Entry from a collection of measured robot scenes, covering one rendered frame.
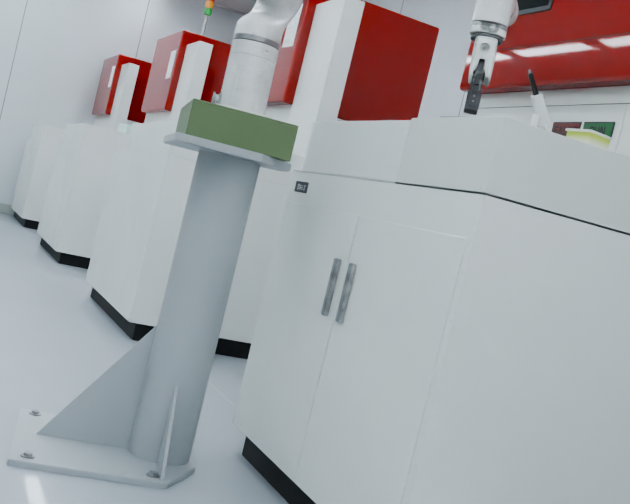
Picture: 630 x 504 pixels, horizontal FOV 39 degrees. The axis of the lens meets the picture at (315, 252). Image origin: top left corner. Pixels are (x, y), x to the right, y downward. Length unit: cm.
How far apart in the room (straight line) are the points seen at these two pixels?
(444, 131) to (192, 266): 74
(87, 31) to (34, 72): 71
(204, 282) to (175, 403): 30
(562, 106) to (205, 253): 109
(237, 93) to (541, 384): 102
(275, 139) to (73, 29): 791
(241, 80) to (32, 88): 772
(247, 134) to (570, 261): 83
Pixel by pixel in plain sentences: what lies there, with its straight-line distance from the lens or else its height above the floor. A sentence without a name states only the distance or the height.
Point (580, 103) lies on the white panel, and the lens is 259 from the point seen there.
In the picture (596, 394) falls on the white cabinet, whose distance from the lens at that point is 195.
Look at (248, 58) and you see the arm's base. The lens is 229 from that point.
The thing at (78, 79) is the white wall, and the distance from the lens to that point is 999.
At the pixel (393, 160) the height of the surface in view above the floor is 87.
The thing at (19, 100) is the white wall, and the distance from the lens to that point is 991.
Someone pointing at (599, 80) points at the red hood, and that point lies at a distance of 249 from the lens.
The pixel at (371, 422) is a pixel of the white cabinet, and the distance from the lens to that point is 190.
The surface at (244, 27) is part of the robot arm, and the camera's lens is 231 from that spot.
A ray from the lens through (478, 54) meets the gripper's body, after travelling 212.
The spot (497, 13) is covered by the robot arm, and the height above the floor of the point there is 125.
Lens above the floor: 69
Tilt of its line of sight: 2 degrees down
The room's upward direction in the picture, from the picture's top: 14 degrees clockwise
